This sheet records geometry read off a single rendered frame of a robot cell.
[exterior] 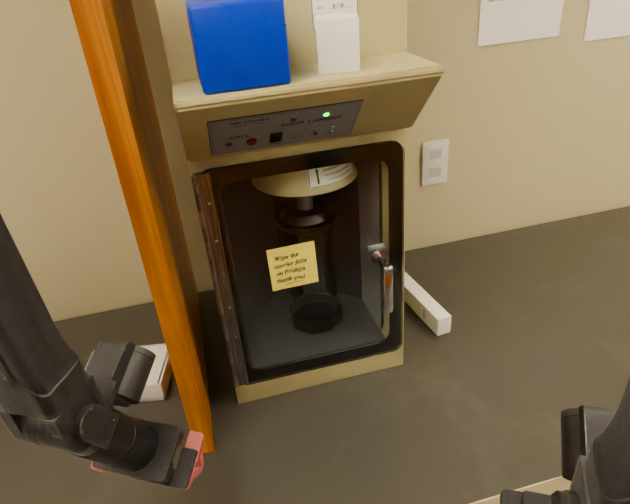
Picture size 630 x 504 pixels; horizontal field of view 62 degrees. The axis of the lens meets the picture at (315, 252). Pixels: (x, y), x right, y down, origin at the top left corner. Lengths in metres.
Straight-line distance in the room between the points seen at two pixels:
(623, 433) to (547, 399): 0.63
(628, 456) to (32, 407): 0.46
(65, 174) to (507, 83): 1.03
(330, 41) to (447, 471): 0.64
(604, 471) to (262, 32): 0.50
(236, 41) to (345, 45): 0.13
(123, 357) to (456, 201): 1.02
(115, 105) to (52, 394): 0.31
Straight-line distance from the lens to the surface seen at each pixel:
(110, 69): 0.63
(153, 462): 0.71
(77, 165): 1.22
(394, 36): 0.77
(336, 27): 0.66
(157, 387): 1.02
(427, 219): 1.42
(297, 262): 0.82
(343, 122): 0.70
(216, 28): 0.61
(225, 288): 0.83
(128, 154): 0.65
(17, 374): 0.52
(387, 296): 0.84
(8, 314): 0.49
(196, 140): 0.67
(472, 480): 0.88
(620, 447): 0.40
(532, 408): 1.00
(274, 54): 0.62
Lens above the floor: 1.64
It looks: 30 degrees down
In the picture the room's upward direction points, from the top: 5 degrees counter-clockwise
